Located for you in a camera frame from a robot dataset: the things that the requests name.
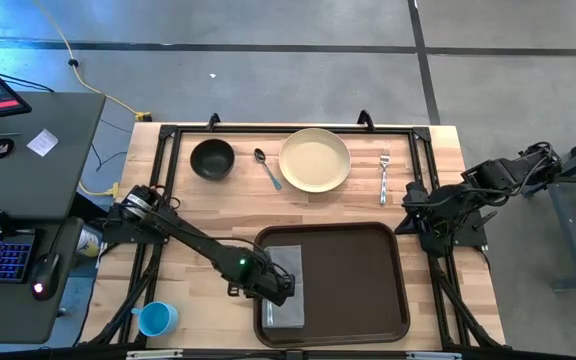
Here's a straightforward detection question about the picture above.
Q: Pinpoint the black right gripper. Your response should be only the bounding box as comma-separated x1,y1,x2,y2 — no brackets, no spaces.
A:
394,179,452,257

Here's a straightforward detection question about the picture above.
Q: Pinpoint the yellow and white can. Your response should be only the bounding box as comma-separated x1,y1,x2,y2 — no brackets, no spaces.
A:
76,224,102,259

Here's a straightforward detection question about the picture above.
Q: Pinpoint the blue plastic cup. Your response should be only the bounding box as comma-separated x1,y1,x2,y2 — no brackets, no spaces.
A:
131,301,180,338

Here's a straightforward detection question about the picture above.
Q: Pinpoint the blue-handled fork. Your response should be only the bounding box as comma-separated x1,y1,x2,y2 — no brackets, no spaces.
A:
378,148,392,207

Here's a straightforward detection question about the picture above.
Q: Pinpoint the grey cloth napkin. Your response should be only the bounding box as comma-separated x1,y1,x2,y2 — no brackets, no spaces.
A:
261,244,306,330

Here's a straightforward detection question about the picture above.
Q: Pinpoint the black computer mouse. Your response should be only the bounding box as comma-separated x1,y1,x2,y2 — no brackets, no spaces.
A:
29,252,62,301

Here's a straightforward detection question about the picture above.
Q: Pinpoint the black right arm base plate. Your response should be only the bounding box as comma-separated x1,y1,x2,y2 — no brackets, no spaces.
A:
417,209,489,250

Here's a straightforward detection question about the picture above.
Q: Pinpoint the black bowl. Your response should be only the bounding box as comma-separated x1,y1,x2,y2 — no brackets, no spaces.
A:
189,138,236,182

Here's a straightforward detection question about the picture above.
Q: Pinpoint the white paper note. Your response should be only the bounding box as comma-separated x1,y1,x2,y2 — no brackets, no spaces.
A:
26,128,60,158

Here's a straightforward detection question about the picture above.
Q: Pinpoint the pale yellow plate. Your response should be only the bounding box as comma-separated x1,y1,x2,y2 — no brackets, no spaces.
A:
278,127,352,194

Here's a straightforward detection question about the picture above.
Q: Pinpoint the blue-handled spoon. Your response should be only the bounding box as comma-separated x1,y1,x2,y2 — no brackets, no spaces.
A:
253,147,283,192

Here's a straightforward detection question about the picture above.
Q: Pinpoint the yellow cable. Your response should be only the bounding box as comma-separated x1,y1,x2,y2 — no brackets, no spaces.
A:
32,0,153,123
77,180,120,199

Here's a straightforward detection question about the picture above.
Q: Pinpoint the grey desk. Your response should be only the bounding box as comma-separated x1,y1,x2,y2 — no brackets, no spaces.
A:
0,91,107,221

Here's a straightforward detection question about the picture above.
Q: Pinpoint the brown plastic tray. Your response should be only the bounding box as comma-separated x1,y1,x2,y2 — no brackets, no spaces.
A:
253,221,411,349

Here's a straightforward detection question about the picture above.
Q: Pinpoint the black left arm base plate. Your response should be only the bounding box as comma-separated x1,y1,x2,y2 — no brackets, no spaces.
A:
101,204,169,245

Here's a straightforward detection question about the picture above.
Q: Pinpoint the black metal table frame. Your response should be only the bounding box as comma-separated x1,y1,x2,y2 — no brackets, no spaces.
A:
0,109,576,360

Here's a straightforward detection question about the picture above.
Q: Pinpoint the dark desk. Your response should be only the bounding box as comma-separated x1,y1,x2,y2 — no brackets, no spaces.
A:
0,217,85,345

